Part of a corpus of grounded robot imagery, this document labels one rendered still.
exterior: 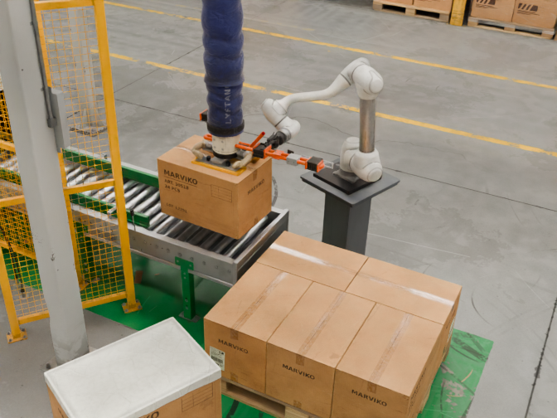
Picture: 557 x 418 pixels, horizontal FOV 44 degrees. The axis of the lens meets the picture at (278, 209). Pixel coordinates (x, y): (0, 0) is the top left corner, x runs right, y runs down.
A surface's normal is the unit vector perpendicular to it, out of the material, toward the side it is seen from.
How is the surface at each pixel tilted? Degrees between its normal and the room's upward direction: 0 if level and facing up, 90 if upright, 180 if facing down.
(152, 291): 0
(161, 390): 0
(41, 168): 90
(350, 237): 90
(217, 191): 90
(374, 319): 0
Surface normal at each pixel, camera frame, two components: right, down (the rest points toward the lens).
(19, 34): 0.89, 0.26
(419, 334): 0.03, -0.85
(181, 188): -0.50, 0.45
